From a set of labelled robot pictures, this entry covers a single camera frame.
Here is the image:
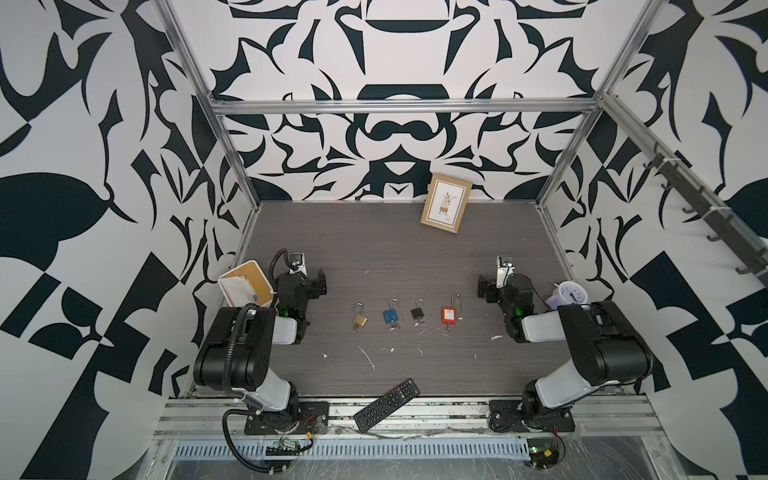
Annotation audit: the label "black remote control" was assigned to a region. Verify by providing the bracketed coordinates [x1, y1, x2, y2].
[353, 378, 420, 433]

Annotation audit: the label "brass padlock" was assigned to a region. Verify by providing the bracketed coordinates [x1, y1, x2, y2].
[352, 302, 368, 331]

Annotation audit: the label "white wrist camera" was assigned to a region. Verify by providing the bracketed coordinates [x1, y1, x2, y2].
[496, 255, 515, 289]
[288, 253, 307, 277]

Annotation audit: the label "wooden picture frame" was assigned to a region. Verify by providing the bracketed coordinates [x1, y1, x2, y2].
[420, 173, 472, 234]

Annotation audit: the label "white cable duct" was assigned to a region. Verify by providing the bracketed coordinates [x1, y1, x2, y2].
[173, 437, 531, 461]

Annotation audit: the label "blue padlock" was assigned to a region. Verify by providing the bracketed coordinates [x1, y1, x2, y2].
[382, 298, 400, 330]

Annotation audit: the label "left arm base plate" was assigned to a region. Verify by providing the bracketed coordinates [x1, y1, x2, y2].
[244, 401, 330, 436]

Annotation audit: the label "right green circuit board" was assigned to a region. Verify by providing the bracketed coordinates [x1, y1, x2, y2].
[526, 442, 562, 471]

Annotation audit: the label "wall coat hook rail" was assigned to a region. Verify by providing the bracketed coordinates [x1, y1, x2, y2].
[643, 141, 768, 288]

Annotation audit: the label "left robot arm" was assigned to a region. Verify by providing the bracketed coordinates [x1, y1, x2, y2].
[193, 270, 327, 422]

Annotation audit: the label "white tissue box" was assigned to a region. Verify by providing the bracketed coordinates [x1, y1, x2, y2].
[217, 260, 275, 307]

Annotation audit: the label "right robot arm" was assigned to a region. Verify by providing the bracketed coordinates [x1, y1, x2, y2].
[478, 273, 654, 429]

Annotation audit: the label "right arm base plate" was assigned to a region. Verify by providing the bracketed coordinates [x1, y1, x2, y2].
[489, 400, 576, 433]

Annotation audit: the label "small black padlock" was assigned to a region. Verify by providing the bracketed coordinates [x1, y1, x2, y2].
[410, 298, 427, 326]

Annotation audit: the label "green circuit board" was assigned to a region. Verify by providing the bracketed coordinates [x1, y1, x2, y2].
[526, 442, 562, 471]
[265, 437, 314, 457]

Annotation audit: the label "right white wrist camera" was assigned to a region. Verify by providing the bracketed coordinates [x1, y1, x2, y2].
[496, 255, 515, 289]

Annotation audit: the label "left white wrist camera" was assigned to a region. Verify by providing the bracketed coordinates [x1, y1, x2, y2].
[288, 253, 307, 277]

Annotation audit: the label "left green circuit board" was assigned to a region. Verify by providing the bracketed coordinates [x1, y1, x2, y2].
[265, 437, 314, 457]

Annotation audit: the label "red padlock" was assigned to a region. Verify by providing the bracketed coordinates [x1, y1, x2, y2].
[441, 293, 462, 331]

